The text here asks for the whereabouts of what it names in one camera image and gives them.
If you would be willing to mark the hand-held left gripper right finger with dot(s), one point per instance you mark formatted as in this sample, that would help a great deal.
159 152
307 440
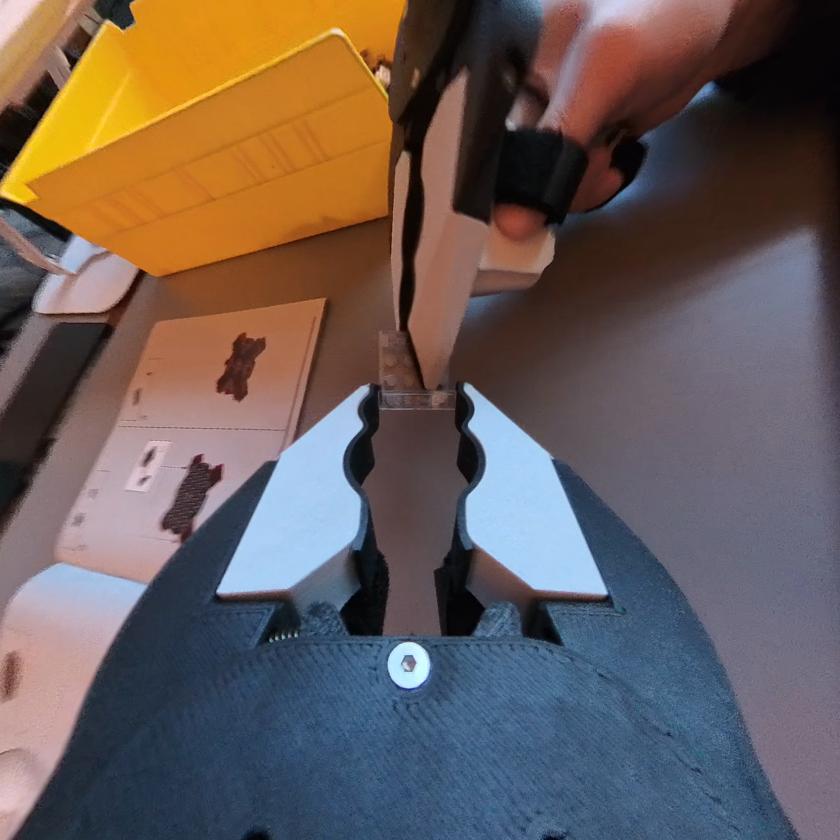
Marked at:
531 525

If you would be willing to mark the person's right hand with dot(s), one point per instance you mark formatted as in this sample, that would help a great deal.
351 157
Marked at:
643 59

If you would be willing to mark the yellow plastic parts bin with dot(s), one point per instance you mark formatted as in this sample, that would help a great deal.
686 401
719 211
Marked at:
229 164

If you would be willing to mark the grey desk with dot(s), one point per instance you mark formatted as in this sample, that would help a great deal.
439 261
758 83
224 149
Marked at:
656 394

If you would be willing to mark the person's right forearm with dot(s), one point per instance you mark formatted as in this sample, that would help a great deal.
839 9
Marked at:
800 39

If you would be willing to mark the wooden clipboard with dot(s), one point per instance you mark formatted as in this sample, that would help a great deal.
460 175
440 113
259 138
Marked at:
26 39

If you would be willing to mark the instruction booklet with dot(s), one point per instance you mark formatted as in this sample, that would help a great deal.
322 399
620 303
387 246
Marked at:
197 394

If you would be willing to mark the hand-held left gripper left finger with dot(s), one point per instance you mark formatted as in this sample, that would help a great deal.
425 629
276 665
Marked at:
295 525

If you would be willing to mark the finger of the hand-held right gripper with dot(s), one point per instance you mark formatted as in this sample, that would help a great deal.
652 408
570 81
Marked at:
397 216
446 262

